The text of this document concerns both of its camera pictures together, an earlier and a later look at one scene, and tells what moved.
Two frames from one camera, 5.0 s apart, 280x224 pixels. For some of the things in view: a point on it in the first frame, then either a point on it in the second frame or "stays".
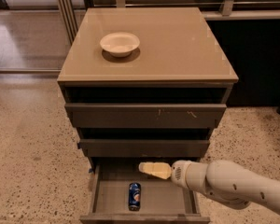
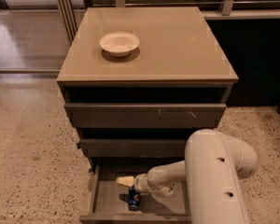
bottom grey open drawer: x=161 y=201 stays
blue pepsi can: x=134 y=196 stays
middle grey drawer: x=142 y=147 stays
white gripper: x=179 y=173 to x=141 y=183
